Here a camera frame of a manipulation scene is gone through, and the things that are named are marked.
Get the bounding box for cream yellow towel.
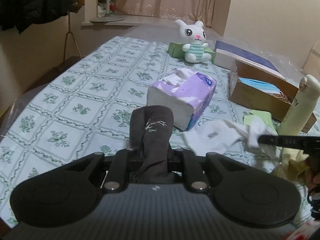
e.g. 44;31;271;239
273;146;309;181

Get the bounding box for white sock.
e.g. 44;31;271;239
182;116;280;160

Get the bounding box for dark grey fabric mask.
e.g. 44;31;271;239
130;105;176;184

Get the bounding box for blue surgical mask stack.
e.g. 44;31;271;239
238;77;292;103

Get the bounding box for person's right hand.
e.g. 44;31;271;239
304;155;319;192

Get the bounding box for cream thermos bottle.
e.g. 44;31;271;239
277;74;319;136

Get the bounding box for brown cardboard tray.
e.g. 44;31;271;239
229;61;319;135

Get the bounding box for light green cloth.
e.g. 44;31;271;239
242;109;277;132

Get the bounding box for purple tissue pack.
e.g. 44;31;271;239
147;68;217;131

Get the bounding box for floral green white tablecloth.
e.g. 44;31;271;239
0;36;320;230

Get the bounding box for green small box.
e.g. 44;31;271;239
168;42;215;61

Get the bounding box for blue white flat box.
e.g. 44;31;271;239
213;41;285;80

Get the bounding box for white bunny plush toy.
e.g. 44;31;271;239
175;20;212;63

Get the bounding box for standing fan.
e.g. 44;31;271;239
90;0;124;24

